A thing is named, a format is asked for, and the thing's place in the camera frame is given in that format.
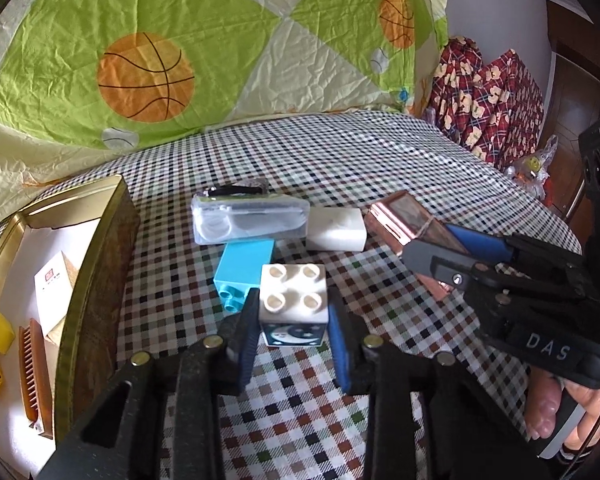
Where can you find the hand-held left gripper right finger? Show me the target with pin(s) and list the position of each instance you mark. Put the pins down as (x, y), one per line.
(339, 347)

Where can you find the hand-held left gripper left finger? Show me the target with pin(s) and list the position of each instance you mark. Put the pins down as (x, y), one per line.
(245, 347)

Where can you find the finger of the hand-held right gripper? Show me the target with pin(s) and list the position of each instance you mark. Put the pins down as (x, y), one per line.
(475, 242)
(430, 260)

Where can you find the rose gold mirror case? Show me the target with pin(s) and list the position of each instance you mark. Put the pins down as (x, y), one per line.
(405, 217)

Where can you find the white toy brick moon print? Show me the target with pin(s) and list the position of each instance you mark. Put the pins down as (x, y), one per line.
(292, 290)

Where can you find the blue toy brick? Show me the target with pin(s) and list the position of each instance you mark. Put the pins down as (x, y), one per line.
(240, 270)

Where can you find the white plastic case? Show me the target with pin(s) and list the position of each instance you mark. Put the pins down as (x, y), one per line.
(336, 230)

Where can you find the clear plastic floss pick box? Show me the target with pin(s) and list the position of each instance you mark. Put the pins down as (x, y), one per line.
(250, 220)

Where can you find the gold metal tin box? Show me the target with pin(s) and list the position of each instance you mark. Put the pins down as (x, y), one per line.
(102, 280)

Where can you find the white card box red label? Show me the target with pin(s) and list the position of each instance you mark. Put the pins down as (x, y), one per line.
(52, 285)

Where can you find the brown comb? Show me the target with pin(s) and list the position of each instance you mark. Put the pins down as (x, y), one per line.
(35, 380)

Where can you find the person's right hand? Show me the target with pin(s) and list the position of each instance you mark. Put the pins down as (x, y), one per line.
(545, 405)

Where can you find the checkered tablecloth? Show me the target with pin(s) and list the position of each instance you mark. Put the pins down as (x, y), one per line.
(290, 410)

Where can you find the clear plastic bag with toy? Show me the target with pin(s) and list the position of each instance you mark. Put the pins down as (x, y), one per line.
(532, 167)

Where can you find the red plaid bear print cloth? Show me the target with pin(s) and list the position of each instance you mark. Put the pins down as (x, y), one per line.
(485, 100)

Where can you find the black clip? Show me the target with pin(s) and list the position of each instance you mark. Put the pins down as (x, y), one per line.
(235, 190)

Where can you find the dark wooden door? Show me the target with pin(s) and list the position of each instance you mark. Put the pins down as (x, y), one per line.
(570, 110)

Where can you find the basketball print bed sheet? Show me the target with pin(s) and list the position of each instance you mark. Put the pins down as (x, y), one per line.
(220, 35)

